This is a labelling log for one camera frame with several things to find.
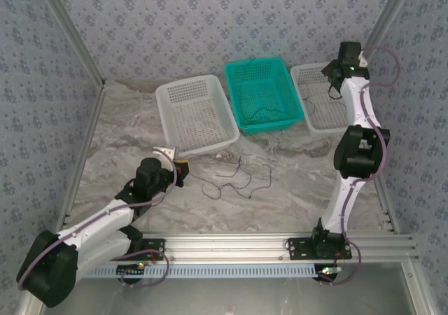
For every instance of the aluminium mounting rail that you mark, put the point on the aluminium mounting rail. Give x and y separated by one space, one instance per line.
224 246

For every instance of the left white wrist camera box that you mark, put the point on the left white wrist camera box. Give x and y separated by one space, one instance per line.
162 151

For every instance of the aluminium frame post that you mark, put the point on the aluminium frame post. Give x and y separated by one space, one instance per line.
70 31
383 24

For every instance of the teal plastic basket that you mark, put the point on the teal plastic basket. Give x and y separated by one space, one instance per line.
262 91

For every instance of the aluminium frame leg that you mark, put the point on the aluminium frame leg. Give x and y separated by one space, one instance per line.
418 290
29 309

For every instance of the black electronics board with LED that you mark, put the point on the black electronics board with LED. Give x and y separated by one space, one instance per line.
129 270
329 271

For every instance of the white plastic basket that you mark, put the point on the white plastic basket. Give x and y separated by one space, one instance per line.
199 112
325 119

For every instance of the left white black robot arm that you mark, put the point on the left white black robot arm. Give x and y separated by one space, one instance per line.
91 231

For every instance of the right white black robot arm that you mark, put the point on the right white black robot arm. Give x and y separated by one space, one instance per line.
357 101

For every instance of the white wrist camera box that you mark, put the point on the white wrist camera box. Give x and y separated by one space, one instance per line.
162 151
362 59

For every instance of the grey metal panel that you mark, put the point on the grey metal panel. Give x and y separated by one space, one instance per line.
224 297

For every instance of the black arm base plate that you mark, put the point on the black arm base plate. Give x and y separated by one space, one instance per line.
299 248
154 250

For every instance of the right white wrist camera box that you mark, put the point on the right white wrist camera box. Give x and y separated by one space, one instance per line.
362 59

